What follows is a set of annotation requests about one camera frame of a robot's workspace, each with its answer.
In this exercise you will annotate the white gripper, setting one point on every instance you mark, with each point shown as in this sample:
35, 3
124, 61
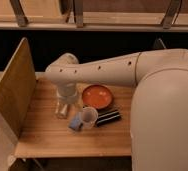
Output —
67, 93

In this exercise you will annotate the left wooden divider panel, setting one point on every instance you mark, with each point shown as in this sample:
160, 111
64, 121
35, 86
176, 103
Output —
17, 84

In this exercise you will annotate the right dark divider panel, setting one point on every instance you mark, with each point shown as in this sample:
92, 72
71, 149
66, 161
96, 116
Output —
158, 44

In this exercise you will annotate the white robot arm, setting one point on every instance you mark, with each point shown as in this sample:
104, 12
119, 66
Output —
159, 108

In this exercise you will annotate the orange round bowl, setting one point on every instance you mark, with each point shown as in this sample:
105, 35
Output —
97, 96

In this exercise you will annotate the white cup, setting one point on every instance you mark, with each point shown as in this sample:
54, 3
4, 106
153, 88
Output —
88, 117

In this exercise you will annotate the wooden shelf rail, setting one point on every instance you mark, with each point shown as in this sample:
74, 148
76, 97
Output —
95, 15

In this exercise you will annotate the blue white sponge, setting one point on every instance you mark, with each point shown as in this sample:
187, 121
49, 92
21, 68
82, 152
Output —
75, 123

